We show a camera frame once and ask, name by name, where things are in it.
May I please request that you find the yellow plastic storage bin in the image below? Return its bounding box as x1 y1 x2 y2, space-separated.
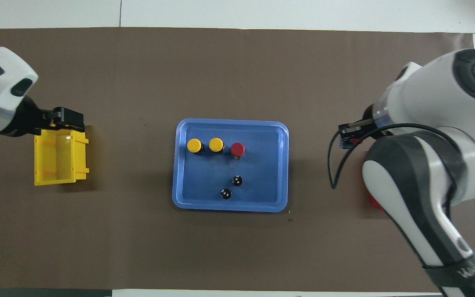
34 124 89 186

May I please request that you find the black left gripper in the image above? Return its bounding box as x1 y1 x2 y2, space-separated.
0 96 86 138

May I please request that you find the blue plastic tray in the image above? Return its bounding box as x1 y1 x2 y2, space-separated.
172 118 289 213

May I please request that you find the yellow push button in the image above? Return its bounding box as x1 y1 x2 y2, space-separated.
209 137 226 154
187 138 205 155

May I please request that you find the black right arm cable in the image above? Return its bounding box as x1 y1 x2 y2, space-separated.
328 123 465 209

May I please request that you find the brown paper table mat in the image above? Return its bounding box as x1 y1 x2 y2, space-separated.
0 27 475 292

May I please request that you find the black velcro cable strap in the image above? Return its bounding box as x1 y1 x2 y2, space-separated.
422 252 475 287

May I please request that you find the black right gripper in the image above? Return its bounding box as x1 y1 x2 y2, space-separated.
339 103 387 140

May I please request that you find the red plastic storage bin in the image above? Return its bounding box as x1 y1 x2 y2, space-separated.
367 193 385 213

